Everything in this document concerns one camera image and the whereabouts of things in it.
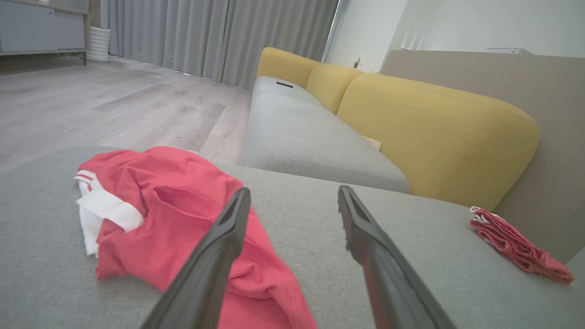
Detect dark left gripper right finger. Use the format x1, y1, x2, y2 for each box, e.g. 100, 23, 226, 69
337, 185, 458, 329

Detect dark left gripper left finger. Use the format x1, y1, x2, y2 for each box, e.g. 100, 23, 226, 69
141, 187, 252, 329

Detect red white basketball jersey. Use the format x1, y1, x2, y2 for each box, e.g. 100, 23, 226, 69
74, 146, 318, 329

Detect red white-trimmed shorts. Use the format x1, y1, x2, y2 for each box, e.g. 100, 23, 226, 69
469, 206, 575, 285

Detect large yellow sofa back cushion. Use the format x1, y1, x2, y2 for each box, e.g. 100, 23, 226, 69
336, 73, 541, 212

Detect long grey sofa seat cushion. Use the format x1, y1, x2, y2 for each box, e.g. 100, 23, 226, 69
241, 91, 413, 195

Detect small yellow sofa back cushion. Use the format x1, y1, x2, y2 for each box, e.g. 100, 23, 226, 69
256, 47, 321, 90
305, 63, 365, 115

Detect short grey sofa seat cushion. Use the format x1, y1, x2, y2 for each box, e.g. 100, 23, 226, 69
251, 75, 323, 107

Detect grey pleated curtain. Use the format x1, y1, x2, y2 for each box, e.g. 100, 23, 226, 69
99, 0, 340, 90

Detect taupe panel behind sofa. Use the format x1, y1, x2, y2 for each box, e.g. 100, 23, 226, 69
381, 49, 585, 265

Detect white ribbed bin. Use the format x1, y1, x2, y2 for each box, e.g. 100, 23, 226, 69
86, 26, 112, 64

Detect white slatted appliance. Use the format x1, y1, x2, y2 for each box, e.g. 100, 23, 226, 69
485, 47, 533, 56

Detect grey low cabinet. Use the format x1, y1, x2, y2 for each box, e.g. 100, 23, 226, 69
0, 0, 91, 67

